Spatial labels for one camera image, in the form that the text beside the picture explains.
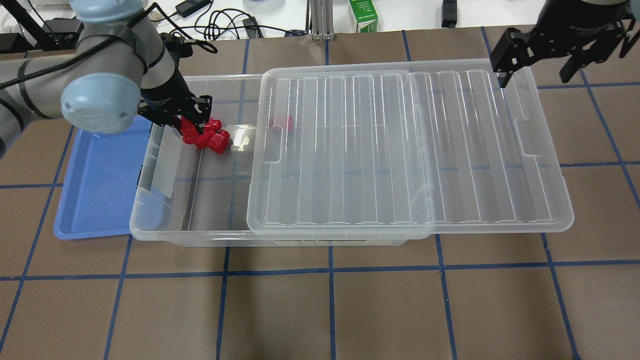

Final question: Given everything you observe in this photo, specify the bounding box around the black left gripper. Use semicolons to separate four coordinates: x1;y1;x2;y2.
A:
138;85;213;135

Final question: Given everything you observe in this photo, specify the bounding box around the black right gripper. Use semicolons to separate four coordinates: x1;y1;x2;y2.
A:
489;0;637;89

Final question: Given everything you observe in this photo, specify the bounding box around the red block cluster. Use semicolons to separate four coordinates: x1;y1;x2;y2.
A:
179;116;231;154

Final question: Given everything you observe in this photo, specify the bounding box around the clear plastic box lid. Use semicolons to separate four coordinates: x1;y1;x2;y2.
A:
246;58;575;240

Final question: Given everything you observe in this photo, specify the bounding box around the clear plastic storage box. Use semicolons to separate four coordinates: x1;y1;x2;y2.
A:
129;74;410;248

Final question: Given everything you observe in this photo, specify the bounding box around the blue plastic tray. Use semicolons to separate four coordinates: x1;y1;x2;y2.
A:
54;116;152;240

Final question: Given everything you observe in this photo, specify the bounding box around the red block under lid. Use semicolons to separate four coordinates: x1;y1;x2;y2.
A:
269;115;295;133

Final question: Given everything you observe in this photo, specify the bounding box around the green white carton box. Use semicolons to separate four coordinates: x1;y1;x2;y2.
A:
347;0;379;34

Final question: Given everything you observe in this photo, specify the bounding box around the black power adapter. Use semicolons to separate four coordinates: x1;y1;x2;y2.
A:
174;0;213;18

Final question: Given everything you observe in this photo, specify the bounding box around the aluminium frame post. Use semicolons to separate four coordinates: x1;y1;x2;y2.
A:
307;0;336;41

